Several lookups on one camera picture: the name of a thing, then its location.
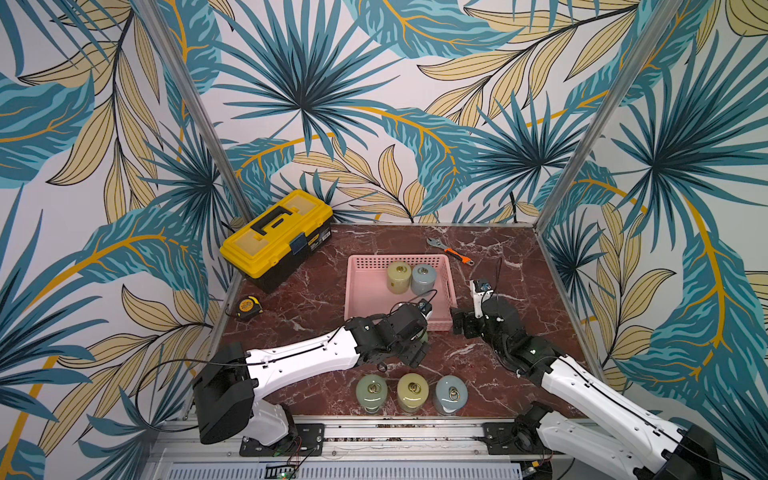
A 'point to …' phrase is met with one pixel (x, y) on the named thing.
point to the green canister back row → (423, 336)
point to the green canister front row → (371, 392)
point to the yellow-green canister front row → (412, 392)
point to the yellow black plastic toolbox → (271, 248)
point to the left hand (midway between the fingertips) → (411, 344)
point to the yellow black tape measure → (249, 308)
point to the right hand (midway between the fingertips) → (468, 305)
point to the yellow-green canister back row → (398, 277)
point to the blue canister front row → (451, 394)
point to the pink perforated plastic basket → (366, 287)
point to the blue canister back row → (423, 280)
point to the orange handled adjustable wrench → (458, 256)
